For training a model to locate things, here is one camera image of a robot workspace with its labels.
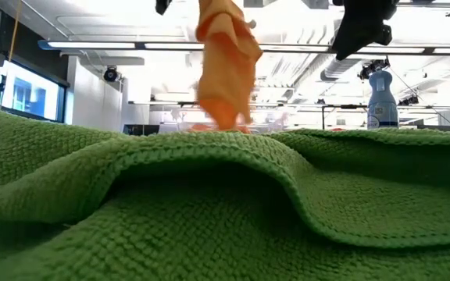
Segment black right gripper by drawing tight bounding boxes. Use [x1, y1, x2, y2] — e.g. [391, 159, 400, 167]
[332, 0, 400, 62]

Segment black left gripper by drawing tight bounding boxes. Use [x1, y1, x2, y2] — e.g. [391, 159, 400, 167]
[155, 0, 173, 16]

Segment orange microfiber towel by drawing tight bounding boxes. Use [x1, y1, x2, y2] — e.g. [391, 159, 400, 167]
[195, 0, 264, 133]

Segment green microfiber towel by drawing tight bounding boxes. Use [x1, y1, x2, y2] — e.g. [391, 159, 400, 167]
[0, 105, 450, 281]

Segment black ceiling track lights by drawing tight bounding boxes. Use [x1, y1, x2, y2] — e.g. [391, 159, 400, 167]
[359, 57, 391, 81]

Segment clear bottle with blue cap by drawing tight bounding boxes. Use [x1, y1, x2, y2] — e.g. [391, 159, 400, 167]
[366, 69, 400, 130]

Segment long ceiling light bar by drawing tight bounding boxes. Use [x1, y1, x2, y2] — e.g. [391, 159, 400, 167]
[37, 38, 450, 56]

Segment dark background monitor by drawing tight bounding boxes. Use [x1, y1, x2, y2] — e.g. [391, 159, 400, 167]
[122, 123, 160, 137]

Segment black ceiling camera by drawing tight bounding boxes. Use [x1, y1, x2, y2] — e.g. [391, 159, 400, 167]
[102, 65, 120, 84]

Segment yellow hanging strap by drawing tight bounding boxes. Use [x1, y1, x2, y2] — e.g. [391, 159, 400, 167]
[8, 0, 23, 63]

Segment window with dark frame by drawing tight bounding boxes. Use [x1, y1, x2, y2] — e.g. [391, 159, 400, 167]
[0, 60, 69, 123]

